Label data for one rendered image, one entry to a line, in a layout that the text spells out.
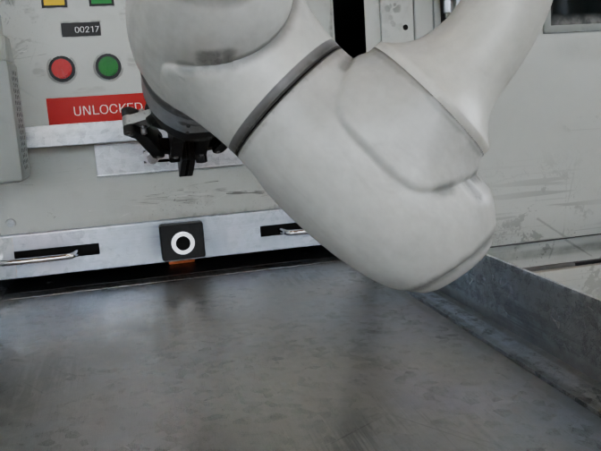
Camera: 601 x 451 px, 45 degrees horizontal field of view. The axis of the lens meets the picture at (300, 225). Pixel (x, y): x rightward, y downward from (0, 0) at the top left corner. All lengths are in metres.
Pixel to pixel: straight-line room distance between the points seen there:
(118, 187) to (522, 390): 0.64
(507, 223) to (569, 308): 0.51
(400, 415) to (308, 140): 0.22
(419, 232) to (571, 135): 0.74
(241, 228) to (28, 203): 0.29
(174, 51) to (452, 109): 0.17
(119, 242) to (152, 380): 0.41
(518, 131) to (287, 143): 0.70
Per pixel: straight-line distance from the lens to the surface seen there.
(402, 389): 0.59
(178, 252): 1.01
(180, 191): 1.03
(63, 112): 1.03
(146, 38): 0.46
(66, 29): 1.03
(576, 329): 0.62
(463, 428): 0.53
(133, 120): 0.68
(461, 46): 0.47
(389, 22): 1.05
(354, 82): 0.44
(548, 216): 1.15
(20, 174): 0.93
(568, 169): 1.16
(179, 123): 0.58
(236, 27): 0.42
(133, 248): 1.03
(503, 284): 0.71
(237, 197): 1.04
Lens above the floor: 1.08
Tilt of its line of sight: 10 degrees down
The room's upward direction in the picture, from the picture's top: 4 degrees counter-clockwise
